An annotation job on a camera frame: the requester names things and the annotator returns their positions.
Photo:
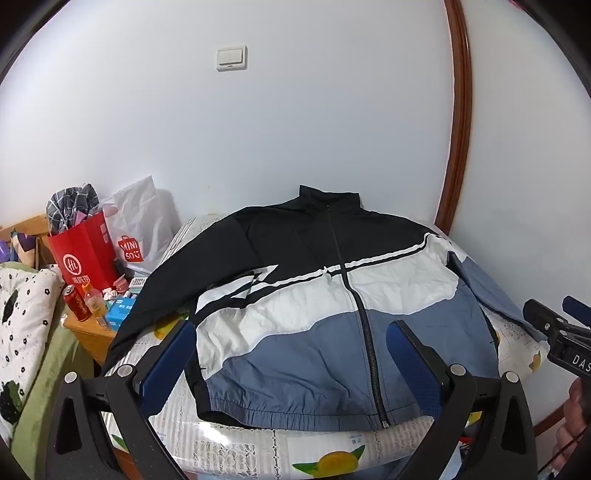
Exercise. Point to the green blanket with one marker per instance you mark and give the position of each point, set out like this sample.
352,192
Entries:
51,383

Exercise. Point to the brown wooden door frame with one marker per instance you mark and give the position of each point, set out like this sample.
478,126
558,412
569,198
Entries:
461,115

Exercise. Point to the blue small box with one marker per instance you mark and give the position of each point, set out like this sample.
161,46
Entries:
120,314

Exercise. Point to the white wall light switch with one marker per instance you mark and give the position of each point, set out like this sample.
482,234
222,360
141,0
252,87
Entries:
231,58

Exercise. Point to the wooden nightstand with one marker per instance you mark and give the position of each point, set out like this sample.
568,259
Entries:
90,339

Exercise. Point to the red drink can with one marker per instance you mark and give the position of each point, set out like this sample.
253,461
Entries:
77,304

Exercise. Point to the fruit print tablecloth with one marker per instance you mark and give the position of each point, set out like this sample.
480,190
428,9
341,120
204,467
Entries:
231,447

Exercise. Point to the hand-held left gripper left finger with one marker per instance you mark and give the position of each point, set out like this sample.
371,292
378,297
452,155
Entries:
168,364

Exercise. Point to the person's right hand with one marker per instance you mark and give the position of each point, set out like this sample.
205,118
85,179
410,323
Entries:
579,415

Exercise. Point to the white plastic shopping bag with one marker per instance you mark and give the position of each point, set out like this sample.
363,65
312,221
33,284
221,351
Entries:
141,221

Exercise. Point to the purple patterned cloth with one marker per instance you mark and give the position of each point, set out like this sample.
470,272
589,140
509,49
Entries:
18,247

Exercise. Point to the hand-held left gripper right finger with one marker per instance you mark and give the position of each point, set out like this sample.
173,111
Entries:
406,355

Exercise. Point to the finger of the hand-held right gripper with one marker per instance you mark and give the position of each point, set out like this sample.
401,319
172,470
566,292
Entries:
578,308
542,316

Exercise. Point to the red paper bag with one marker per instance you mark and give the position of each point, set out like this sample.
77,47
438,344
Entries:
85,256

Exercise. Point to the orange drink bottle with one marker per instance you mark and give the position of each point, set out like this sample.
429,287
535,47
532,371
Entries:
94,304

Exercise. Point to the grey checkered cloth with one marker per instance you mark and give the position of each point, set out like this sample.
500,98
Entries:
71,205

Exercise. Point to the black white blue jacket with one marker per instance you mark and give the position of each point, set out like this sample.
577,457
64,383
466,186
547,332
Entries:
300,314

